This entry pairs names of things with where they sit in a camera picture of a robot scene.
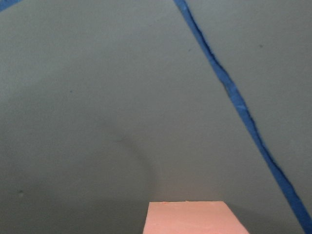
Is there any orange foam block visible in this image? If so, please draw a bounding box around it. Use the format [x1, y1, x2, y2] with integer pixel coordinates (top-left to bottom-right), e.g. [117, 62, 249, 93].
[143, 201, 248, 234]

